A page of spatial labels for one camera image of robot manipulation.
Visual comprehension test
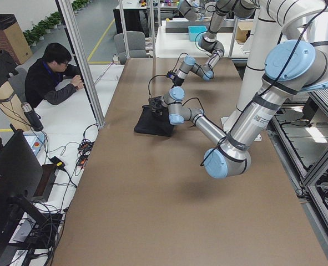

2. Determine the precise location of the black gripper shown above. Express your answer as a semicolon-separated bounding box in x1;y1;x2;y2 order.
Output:
173;76;184;86
148;96;164;114

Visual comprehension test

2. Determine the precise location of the black t-shirt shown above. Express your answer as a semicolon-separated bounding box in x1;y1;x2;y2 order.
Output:
134;105;174;137

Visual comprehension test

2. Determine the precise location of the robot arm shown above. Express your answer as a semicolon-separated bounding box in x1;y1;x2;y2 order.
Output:
167;1;256;86
149;1;328;178

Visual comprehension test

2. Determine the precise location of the grey office chair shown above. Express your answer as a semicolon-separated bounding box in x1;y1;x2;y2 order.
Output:
114;31;148;64

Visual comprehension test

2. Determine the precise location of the red black USB hub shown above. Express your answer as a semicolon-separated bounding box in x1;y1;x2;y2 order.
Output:
76;139;94;169

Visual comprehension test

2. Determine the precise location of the seated person in black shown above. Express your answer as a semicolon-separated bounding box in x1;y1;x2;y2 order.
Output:
24;43;84;108

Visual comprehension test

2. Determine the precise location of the dark thermos flask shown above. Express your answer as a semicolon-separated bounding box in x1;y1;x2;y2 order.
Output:
21;102;44;131

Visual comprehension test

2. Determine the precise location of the black Huawei monitor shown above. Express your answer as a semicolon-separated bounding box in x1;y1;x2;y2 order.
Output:
0;130;60;258

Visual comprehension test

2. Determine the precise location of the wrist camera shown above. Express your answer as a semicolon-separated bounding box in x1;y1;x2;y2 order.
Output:
166;71;175;80

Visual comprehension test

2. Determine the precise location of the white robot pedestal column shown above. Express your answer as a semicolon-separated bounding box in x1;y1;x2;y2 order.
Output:
223;7;281;132

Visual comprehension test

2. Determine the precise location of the aluminium frame post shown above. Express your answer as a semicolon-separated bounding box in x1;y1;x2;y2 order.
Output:
55;0;105;129

